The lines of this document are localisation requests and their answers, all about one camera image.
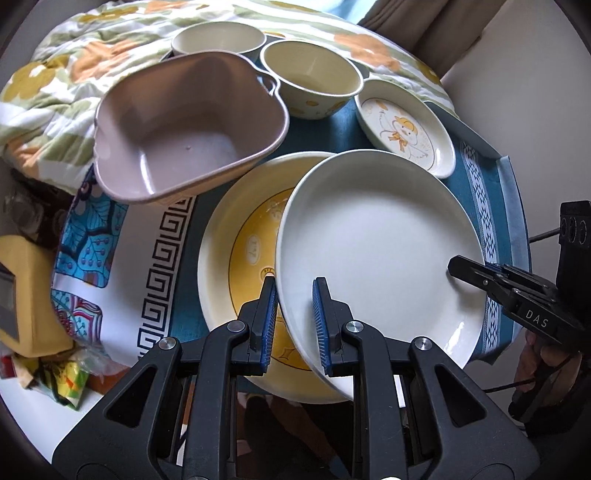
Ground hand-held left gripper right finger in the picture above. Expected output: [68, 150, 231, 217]
[312, 277, 541, 480]

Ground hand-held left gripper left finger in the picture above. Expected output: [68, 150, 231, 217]
[52, 275, 280, 480]

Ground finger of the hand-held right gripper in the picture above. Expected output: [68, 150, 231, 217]
[447, 255, 561, 324]

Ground yellow patterned plate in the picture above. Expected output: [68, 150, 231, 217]
[197, 151, 352, 404]

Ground large white plate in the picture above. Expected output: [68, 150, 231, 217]
[274, 150, 488, 401]

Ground pink square bowl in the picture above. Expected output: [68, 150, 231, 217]
[93, 52, 290, 205]

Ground cream bowl with yellow dots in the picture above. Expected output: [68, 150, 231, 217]
[259, 40, 364, 121]

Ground plain cream bowl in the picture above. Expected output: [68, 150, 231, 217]
[171, 21, 267, 61]

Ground person's right hand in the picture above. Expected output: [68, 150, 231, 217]
[515, 332, 581, 394]

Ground blue patterned tablecloth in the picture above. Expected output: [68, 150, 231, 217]
[51, 69, 528, 370]

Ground small duck print plate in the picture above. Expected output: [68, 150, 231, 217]
[355, 79, 457, 179]

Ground green yellow snack packet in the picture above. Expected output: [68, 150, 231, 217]
[39, 357, 90, 409]

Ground beige curtain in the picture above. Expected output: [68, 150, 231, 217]
[358, 0, 522, 77]

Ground dark patterned bag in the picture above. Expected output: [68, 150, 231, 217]
[0, 168, 75, 250]

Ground floral blanket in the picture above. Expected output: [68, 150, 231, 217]
[0, 0, 455, 195]

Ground black cable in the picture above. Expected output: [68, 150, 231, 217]
[482, 376, 525, 394]

